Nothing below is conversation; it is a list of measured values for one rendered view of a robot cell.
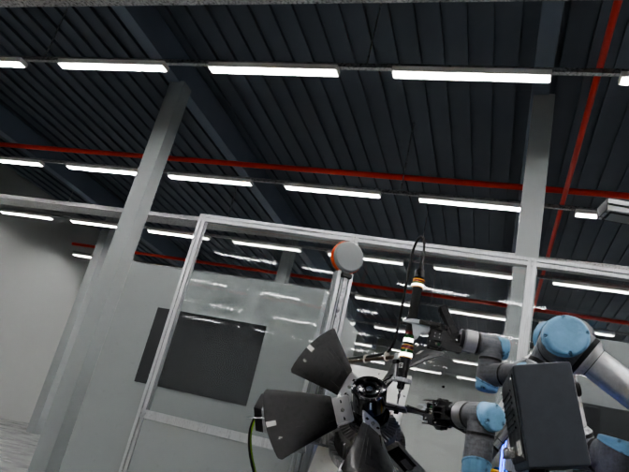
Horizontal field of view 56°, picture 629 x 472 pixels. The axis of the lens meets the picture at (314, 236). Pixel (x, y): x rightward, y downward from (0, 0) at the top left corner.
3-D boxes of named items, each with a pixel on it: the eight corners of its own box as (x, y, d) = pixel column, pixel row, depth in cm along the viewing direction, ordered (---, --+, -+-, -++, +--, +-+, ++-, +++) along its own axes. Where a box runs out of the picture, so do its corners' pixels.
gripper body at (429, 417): (422, 398, 180) (446, 398, 169) (446, 402, 183) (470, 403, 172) (420, 424, 178) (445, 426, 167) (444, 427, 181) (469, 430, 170)
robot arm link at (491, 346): (509, 361, 198) (512, 335, 201) (476, 353, 199) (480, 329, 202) (504, 364, 205) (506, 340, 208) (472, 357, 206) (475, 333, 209)
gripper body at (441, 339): (427, 344, 201) (463, 351, 199) (431, 319, 204) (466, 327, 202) (424, 347, 208) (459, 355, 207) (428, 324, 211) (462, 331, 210)
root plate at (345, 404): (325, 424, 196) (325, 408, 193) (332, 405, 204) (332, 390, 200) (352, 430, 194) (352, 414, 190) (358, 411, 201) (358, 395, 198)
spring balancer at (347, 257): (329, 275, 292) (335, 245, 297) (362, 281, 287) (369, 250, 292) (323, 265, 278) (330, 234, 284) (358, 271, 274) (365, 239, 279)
